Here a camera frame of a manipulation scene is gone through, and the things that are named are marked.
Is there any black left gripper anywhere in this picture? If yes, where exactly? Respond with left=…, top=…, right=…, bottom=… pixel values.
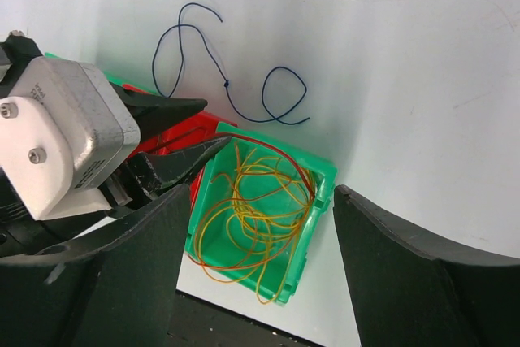
left=1, top=30, right=232, bottom=257

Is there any yellow cable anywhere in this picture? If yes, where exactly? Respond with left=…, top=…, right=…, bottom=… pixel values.
left=225, top=143, right=318, bottom=306
left=233, top=151, right=318, bottom=250

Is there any left green plastic bin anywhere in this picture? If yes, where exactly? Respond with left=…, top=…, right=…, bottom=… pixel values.
left=44, top=52, right=126, bottom=86

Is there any red plastic bin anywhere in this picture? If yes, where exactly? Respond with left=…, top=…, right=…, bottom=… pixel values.
left=115, top=85, right=223, bottom=209

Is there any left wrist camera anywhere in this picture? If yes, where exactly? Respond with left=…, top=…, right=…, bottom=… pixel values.
left=1, top=56, right=141, bottom=221

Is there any green plastic bin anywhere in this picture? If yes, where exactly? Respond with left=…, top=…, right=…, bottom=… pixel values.
left=44, top=52, right=126, bottom=86
left=184, top=122, right=337, bottom=305

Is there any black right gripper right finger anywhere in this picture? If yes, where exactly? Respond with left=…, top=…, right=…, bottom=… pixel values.
left=333, top=185, right=519, bottom=346

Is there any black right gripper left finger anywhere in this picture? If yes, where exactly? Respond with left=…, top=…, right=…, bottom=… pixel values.
left=1, top=184, right=190, bottom=346

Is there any right green plastic bin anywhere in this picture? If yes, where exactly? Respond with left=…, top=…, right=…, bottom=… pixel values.
left=184, top=122, right=337, bottom=305

